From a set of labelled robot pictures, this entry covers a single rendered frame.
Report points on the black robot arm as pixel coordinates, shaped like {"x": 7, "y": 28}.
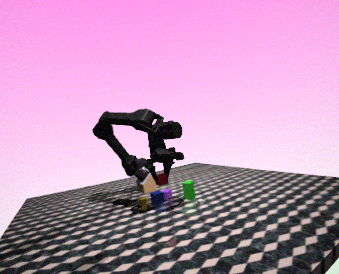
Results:
{"x": 140, "y": 119}

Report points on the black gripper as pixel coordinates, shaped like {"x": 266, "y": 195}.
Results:
{"x": 148, "y": 163}

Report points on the blue block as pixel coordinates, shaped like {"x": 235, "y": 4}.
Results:
{"x": 157, "y": 197}

